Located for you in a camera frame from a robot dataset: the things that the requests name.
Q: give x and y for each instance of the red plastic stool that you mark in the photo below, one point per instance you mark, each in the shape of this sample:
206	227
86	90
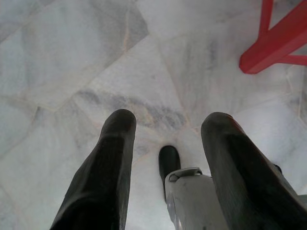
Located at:
275	40

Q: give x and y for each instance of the silver robot left leg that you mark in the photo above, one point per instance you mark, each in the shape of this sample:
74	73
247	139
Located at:
192	203

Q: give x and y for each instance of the black robot left foot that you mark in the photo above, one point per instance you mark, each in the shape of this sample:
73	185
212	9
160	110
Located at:
169	160

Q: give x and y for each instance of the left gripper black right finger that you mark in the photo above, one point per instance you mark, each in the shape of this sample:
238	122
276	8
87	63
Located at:
244	182

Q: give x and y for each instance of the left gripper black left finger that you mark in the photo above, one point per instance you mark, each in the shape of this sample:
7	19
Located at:
100	182

